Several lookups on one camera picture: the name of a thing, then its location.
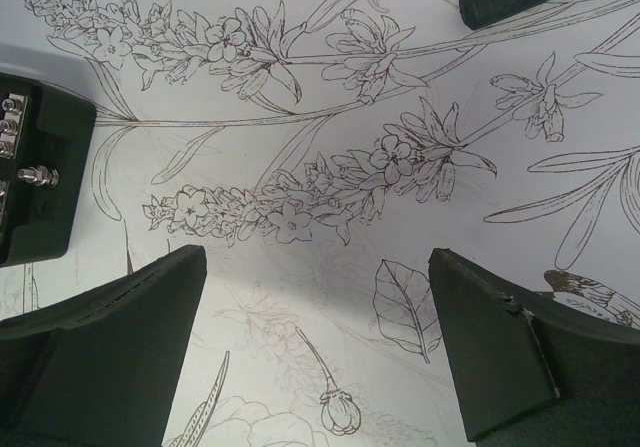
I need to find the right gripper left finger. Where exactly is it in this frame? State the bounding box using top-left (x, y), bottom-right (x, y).
top-left (1, 245), bottom-right (207, 446)

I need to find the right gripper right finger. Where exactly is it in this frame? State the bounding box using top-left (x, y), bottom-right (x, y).
top-left (429, 249), bottom-right (639, 446)

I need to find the black fuse box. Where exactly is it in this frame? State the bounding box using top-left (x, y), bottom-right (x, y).
top-left (1, 73), bottom-right (97, 267)

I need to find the floral patterned table mat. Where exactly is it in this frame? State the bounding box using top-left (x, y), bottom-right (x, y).
top-left (1, 0), bottom-right (639, 446)

